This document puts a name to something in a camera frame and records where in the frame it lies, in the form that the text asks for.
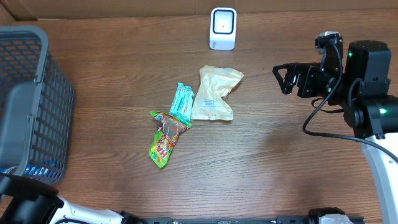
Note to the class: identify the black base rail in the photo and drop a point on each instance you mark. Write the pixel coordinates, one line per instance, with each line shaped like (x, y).
(315, 215)

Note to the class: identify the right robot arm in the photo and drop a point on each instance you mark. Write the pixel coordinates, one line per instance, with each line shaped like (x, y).
(360, 87)

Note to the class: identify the blue Oreo cookie pack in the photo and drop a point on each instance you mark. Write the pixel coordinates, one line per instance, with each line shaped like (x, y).
(45, 172)

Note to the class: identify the green gummy candy bag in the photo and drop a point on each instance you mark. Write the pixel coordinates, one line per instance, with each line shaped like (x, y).
(169, 128)

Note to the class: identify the grey plastic mesh basket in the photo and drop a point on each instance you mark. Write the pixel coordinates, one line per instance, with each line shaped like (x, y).
(37, 103)

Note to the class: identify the cardboard back panel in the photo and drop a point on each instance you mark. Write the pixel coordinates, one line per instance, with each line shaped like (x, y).
(27, 10)

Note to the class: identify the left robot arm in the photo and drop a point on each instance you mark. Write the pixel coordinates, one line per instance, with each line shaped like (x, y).
(36, 202)

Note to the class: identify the beige paper snack bag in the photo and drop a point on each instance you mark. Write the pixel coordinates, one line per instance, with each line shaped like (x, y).
(215, 84)

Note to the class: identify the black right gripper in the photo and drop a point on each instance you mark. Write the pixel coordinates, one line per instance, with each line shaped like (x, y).
(305, 70)

